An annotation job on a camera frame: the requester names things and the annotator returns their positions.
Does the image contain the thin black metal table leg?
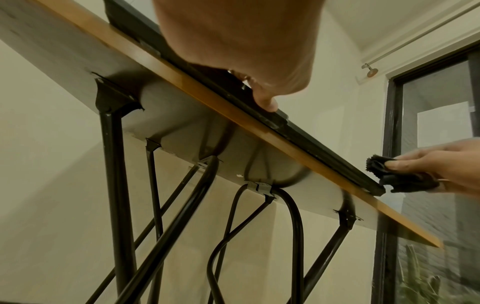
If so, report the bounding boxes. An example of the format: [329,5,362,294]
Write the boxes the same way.
[144,138,167,304]

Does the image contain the angled black metal table leg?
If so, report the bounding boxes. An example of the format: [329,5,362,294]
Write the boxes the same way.
[298,207,363,304]

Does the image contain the black cleaning cloth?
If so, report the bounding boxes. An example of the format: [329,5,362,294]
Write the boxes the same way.
[365,154,441,194]

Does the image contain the person's left hand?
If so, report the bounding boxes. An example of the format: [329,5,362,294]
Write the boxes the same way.
[151,0,326,113]

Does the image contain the looped black metal table tube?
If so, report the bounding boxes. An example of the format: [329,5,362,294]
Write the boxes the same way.
[206,181,305,304]

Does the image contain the thick black metal table leg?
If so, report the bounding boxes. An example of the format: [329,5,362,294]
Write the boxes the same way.
[92,73,145,304]

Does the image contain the green plant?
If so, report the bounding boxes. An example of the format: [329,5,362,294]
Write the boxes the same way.
[397,243,480,304]

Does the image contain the black window frame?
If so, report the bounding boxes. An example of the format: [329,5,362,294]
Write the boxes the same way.
[370,47,480,304]

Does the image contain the black laptop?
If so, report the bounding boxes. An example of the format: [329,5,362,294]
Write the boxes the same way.
[102,0,386,197]

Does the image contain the white curtain rod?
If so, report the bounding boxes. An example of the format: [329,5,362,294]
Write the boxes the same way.
[361,3,480,79]

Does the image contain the person's right hand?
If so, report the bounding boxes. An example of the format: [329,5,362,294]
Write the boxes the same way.
[384,138,480,198]

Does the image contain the thin diagonal black metal strut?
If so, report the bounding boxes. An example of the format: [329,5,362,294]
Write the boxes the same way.
[85,165,200,304]

